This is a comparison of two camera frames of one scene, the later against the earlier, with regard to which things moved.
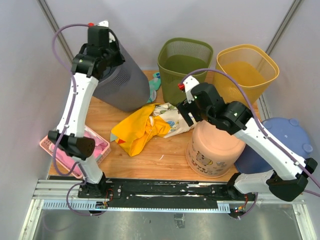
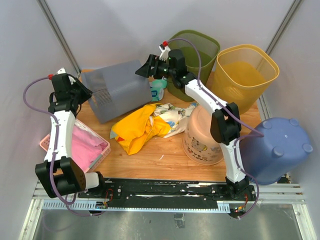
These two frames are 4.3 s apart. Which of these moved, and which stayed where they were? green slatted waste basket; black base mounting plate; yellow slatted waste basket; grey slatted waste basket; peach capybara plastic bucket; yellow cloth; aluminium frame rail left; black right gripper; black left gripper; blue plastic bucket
Moved: grey slatted waste basket; green slatted waste basket; black right gripper; black left gripper; peach capybara plastic bucket
Stayed: blue plastic bucket; yellow slatted waste basket; aluminium frame rail left; black base mounting plate; yellow cloth
